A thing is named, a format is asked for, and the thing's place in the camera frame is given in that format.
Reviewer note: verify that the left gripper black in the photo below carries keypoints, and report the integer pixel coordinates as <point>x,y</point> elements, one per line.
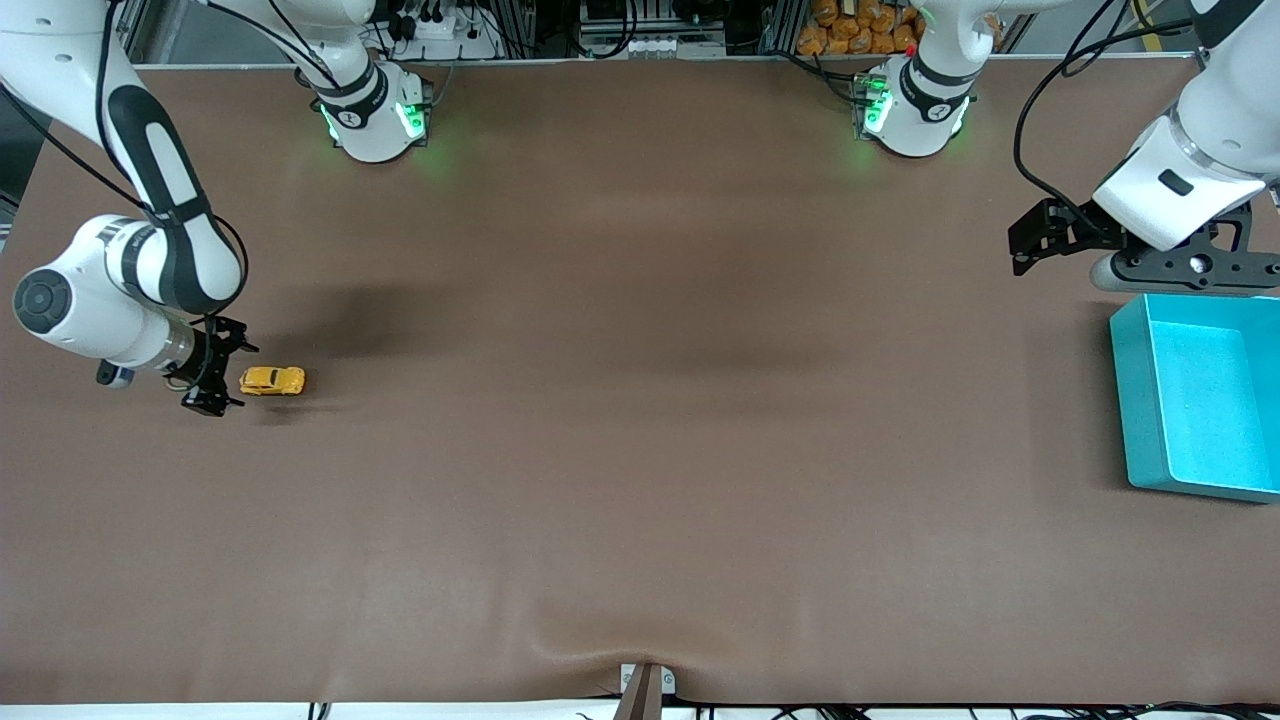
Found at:
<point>1072,231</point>

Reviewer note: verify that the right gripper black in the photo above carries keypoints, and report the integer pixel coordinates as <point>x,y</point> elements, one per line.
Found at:
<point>207,358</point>

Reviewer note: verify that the yellow beetle toy car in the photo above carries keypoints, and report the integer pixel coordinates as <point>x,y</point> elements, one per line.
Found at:
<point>272,381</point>

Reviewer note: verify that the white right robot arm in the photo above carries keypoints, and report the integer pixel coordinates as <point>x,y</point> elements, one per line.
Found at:
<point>85,320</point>

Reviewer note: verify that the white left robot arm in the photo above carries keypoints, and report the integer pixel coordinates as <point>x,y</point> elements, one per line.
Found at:
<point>925,110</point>

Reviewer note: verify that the teal plastic box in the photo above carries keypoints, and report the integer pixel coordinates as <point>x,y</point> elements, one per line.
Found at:
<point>1200,400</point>

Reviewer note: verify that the heap of orange round items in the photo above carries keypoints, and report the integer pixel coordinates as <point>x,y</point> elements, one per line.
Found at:
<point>860,30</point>

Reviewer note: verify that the white power strip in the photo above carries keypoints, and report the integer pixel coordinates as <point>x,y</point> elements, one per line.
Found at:
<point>440,25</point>

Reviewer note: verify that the brown table mat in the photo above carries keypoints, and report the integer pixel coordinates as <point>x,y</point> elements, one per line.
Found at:
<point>640,400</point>

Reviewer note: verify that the aluminium rack with connectors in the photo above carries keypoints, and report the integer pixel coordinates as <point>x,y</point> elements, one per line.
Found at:
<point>650,30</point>

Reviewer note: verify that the aluminium frame post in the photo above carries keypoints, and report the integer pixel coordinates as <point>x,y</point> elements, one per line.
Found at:
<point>150,30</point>

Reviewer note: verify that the brown post with white bracket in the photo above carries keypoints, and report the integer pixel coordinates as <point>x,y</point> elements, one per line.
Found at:
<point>647,690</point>

